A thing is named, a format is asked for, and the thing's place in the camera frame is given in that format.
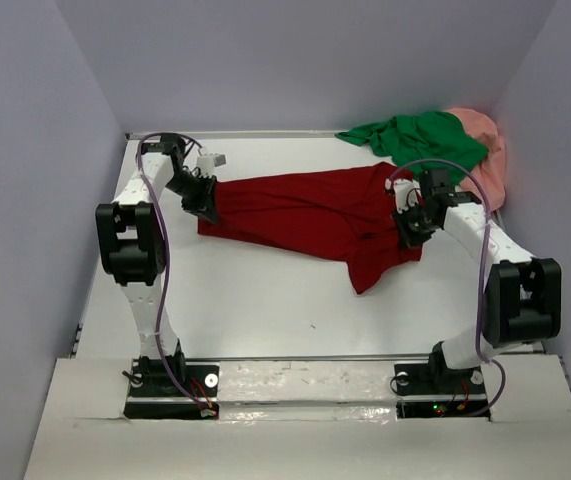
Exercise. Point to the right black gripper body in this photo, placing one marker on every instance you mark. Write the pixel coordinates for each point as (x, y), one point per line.
(415, 230)

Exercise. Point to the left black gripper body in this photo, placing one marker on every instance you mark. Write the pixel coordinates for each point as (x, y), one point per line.
(192, 189)

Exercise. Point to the red t shirt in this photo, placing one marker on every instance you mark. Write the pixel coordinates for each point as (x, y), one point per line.
(339, 215)

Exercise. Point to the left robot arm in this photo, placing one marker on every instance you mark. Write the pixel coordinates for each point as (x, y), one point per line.
(134, 245)

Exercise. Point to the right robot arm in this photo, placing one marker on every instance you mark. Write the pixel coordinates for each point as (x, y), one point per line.
(518, 293)

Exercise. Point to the pink t shirt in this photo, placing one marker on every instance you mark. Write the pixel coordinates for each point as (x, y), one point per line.
(490, 172)

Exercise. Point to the green t shirt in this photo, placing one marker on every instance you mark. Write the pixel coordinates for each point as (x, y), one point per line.
(408, 138)

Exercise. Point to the white front cover board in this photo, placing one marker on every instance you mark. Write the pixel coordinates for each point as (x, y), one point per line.
(304, 420)

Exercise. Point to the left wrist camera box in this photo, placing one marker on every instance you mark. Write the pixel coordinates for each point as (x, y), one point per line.
(207, 163)

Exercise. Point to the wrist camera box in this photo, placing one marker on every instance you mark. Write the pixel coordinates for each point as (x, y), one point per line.
(207, 163)
(405, 192)

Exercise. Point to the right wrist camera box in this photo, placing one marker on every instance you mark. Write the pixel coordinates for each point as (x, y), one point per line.
(405, 192)

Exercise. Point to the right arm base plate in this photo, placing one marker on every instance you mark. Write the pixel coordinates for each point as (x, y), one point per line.
(420, 395)

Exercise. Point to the aluminium right table rail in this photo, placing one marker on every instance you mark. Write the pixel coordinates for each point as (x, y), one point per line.
(536, 347)

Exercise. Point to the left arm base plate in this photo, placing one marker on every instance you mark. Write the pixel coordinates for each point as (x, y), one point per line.
(153, 396)

